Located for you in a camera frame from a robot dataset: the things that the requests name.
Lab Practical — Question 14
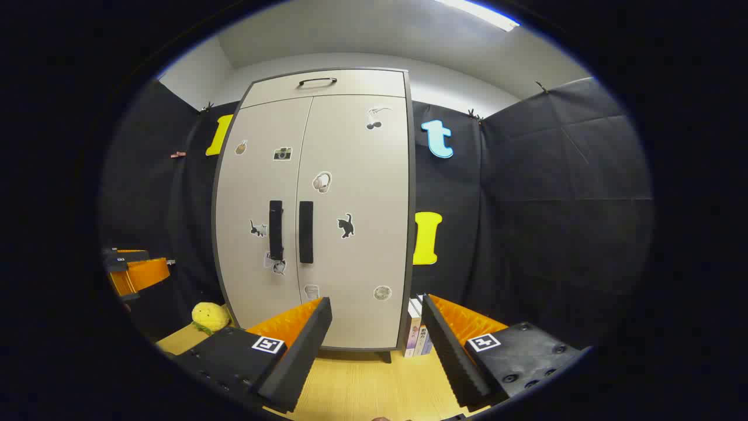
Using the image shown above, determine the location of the headphone sticker shoe cabinet door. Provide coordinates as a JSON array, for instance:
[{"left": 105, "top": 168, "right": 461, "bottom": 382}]
[{"left": 295, "top": 94, "right": 410, "bottom": 350}]

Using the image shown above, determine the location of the camera sticker shoe cabinet door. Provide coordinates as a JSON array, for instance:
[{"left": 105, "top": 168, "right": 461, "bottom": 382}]
[{"left": 214, "top": 96, "right": 313, "bottom": 331}]

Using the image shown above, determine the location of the grey double-door shoe cabinet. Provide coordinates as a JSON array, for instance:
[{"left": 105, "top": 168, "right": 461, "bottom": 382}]
[{"left": 212, "top": 67, "right": 417, "bottom": 363}]

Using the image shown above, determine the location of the white book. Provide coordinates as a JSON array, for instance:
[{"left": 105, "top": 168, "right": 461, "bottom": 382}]
[{"left": 403, "top": 297, "right": 424, "bottom": 358}]

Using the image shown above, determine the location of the black door handle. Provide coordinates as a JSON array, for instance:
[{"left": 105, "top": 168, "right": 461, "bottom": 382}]
[
  {"left": 269, "top": 200, "right": 285, "bottom": 261},
  {"left": 299, "top": 201, "right": 314, "bottom": 264}
]

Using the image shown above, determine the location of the yellow plush toy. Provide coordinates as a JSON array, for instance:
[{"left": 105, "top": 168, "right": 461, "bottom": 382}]
[{"left": 191, "top": 302, "right": 231, "bottom": 336}]

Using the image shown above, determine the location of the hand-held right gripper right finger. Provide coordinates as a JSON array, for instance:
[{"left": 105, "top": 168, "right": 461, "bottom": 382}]
[{"left": 421, "top": 294, "right": 586, "bottom": 409}]

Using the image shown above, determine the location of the black backdrop cloth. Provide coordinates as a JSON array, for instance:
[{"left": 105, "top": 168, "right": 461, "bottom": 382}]
[{"left": 99, "top": 76, "right": 654, "bottom": 351}]

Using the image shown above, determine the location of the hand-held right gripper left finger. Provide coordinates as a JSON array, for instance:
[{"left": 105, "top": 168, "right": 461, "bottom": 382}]
[{"left": 174, "top": 296, "right": 333, "bottom": 412}]

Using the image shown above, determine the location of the grey cabinet drawer front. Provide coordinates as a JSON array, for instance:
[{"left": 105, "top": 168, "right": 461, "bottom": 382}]
[{"left": 241, "top": 69, "right": 407, "bottom": 109}]

